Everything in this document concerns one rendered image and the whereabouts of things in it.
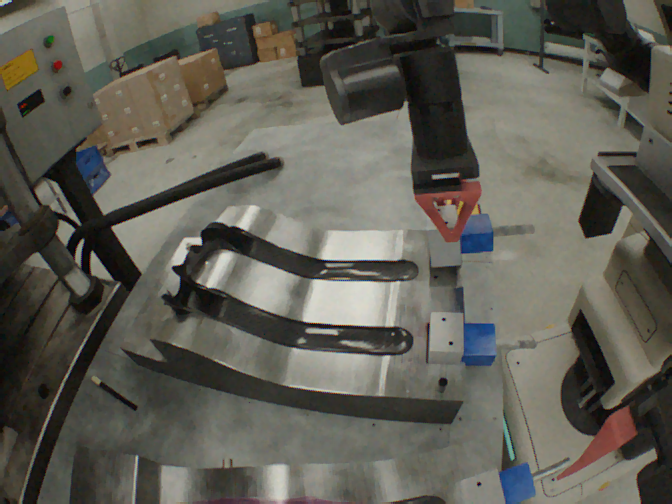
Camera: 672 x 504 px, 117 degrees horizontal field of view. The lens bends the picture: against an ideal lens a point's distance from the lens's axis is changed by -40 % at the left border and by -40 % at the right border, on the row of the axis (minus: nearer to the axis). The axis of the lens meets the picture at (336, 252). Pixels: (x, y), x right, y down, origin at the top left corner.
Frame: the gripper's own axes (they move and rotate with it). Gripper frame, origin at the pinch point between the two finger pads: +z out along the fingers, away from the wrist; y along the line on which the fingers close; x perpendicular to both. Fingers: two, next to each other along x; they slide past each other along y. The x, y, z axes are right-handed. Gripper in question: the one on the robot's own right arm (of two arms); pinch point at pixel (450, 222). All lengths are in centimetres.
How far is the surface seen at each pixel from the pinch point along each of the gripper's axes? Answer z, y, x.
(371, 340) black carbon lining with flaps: 9.1, 9.6, -9.9
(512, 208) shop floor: 86, -144, 41
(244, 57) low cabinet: -49, -615, -339
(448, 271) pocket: 10.5, -3.6, -0.7
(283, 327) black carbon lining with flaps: 7.2, 9.3, -20.8
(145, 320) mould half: 6.2, 10.4, -46.2
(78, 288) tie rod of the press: 3, 7, -73
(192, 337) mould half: 2.2, 15.7, -28.8
